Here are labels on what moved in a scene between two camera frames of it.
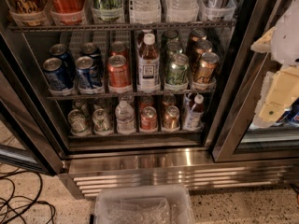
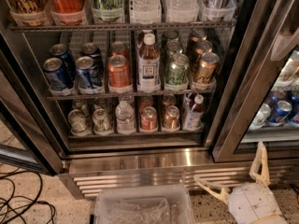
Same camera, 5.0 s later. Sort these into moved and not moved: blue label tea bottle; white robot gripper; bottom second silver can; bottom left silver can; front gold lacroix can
Moved: white robot gripper
Not moved: front gold lacroix can; bottom second silver can; bottom left silver can; blue label tea bottle
